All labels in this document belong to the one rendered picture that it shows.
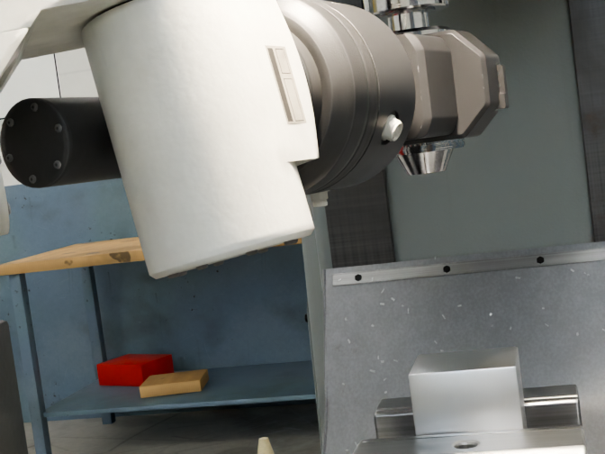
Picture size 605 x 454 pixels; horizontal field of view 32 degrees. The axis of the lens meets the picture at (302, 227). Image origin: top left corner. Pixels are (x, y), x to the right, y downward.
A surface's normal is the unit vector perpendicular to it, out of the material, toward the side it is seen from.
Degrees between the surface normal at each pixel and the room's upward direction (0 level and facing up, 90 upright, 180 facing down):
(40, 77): 90
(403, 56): 72
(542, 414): 90
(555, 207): 90
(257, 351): 90
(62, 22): 170
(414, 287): 63
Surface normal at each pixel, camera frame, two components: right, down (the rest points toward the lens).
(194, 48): 0.22, -0.08
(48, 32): 0.28, 0.96
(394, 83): 0.87, -0.11
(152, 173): -0.50, 0.13
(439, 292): -0.27, -0.35
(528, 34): -0.25, 0.11
